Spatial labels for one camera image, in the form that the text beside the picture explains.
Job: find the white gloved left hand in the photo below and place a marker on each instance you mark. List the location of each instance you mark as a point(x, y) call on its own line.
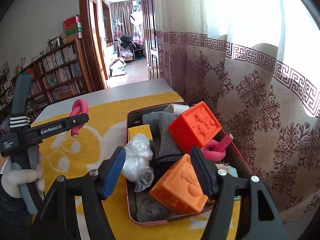
point(12, 179)

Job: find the white tape roll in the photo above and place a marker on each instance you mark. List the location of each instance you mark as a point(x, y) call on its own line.
point(173, 110)

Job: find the clear plastic bag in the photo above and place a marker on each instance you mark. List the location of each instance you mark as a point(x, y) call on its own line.
point(137, 167)

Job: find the patterned curtain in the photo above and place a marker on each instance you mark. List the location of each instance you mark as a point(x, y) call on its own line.
point(255, 63)

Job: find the yellow white blanket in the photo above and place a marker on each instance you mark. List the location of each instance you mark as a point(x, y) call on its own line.
point(97, 140)

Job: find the cream pink knit hat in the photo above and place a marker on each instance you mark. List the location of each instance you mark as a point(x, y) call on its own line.
point(229, 169)

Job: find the large pink foam knot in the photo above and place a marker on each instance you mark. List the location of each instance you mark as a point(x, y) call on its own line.
point(216, 151)

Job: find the grey knotted sock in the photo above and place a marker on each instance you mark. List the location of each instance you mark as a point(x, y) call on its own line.
point(151, 210)

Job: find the brown wooden door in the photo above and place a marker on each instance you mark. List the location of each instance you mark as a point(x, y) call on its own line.
point(151, 48)

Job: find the small dark side shelf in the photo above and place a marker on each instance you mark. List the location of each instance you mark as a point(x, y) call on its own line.
point(7, 90)

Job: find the large grey knit cloth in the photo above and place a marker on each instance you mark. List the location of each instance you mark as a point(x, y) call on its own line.
point(159, 122)

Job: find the red orange toy cube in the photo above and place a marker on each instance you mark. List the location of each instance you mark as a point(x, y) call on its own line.
point(194, 127)

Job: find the dark left sleeve forearm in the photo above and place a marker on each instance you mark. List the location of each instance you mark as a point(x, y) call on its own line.
point(15, 219)

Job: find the stacked boxes on shelf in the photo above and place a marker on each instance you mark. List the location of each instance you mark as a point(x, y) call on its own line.
point(72, 29)

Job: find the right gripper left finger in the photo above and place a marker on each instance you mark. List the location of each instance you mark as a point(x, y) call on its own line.
point(57, 217)

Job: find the black knit item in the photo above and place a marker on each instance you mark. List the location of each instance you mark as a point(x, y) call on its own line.
point(162, 164)

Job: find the wooden bookshelf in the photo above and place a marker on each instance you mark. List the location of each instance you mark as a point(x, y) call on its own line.
point(58, 75)

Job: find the light orange toy cube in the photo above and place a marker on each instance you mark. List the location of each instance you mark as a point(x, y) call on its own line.
point(179, 189)

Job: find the red metal tin box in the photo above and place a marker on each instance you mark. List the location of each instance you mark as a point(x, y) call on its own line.
point(134, 199)

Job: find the yellow small box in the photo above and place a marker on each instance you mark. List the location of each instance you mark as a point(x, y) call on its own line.
point(142, 129)

